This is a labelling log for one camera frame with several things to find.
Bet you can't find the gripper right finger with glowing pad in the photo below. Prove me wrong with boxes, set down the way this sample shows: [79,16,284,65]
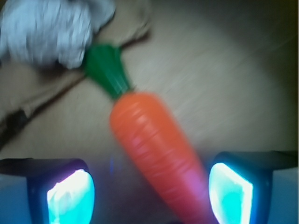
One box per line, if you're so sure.
[209,151,299,224]

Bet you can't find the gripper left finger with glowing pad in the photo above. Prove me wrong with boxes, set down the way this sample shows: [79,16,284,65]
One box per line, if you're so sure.
[0,158,95,224]

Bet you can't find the orange plastic toy carrot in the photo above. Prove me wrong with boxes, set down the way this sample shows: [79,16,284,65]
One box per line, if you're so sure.
[83,44,217,224]

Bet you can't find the crumpled white paper ball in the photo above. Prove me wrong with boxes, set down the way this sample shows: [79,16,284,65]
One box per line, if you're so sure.
[0,0,116,69]

